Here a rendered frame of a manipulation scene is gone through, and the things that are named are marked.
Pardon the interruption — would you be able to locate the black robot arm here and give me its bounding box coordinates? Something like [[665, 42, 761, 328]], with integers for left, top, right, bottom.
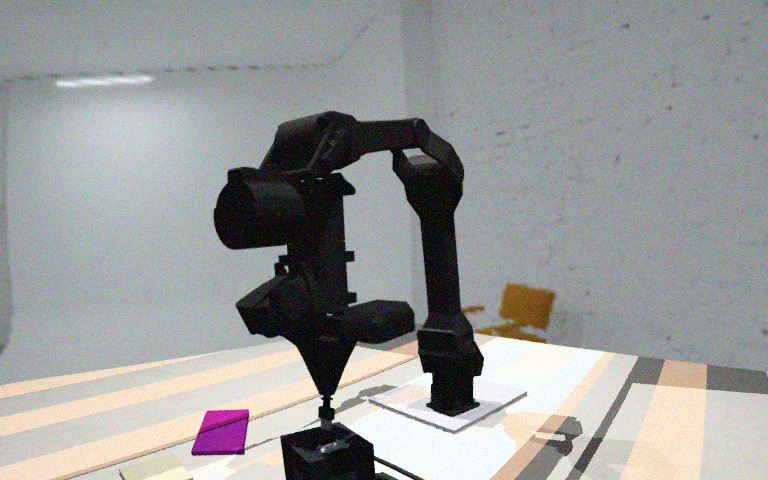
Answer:
[[214, 110, 484, 417]]

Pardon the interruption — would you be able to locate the flat magenta rectangular slab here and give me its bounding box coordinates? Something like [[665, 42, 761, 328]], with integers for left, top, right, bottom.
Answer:
[[191, 409, 250, 456]]

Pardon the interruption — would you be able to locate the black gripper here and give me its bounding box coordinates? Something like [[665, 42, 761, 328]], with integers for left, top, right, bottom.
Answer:
[[279, 241, 415, 397]]

